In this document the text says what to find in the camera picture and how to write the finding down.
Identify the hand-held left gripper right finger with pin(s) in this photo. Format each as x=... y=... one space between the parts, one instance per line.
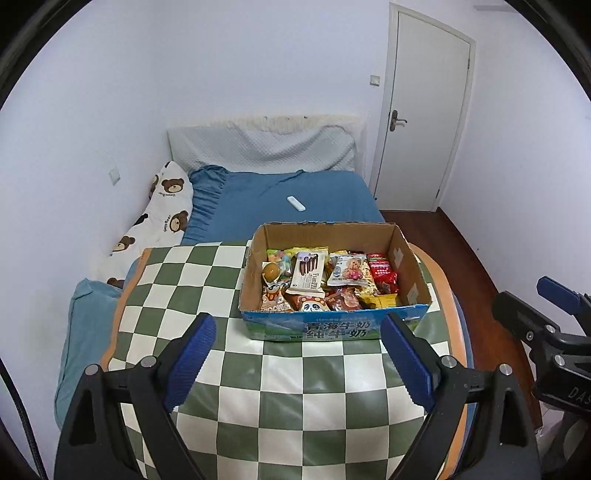
x=408 y=360

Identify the red spicy strip packet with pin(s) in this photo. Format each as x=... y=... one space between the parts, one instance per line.
x=381 y=272

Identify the white door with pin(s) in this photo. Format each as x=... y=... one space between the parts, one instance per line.
x=425 y=115

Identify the yellow noodle packet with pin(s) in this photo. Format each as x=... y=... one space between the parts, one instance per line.
x=383 y=301

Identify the yellow egg toy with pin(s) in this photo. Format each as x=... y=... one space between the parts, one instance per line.
x=271 y=271

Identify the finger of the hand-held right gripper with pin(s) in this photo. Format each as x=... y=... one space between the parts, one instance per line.
x=519 y=314
x=558 y=290

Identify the cardboard box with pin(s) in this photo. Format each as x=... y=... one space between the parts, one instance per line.
x=323 y=330

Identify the green checkered tablecloth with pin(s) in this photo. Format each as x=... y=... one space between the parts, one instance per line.
x=277 y=392

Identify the light blue cushion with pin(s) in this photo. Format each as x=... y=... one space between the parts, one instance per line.
x=83 y=332

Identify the panda print snack packet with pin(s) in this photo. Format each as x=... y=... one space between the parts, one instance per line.
x=311 y=304

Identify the colourful candy packet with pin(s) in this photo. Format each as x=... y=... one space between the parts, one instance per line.
x=277 y=254

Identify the white remote control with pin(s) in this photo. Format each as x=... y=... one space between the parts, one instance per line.
x=296 y=203

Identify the white quilted headboard cushion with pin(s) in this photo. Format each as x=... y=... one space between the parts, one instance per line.
x=277 y=147

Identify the round table with orange rim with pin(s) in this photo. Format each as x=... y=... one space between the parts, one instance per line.
x=117 y=318

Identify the orange snack packet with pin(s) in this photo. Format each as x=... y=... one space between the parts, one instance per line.
x=274 y=297

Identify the white light switch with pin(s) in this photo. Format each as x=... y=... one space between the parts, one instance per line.
x=375 y=79

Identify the blue bed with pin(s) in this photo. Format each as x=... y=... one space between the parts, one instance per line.
x=323 y=198

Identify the white wall socket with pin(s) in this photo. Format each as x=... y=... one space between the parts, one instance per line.
x=114 y=176

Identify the white cookie bag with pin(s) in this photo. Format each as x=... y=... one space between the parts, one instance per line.
x=346 y=270

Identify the white chocolate stick box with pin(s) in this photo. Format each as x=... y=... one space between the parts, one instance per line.
x=309 y=277

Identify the brown snack packet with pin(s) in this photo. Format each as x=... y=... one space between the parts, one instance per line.
x=344 y=300

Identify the bear print pillow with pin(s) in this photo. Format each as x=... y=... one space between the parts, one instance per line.
x=161 y=217

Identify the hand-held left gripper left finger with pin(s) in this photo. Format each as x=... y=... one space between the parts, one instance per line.
x=194 y=355

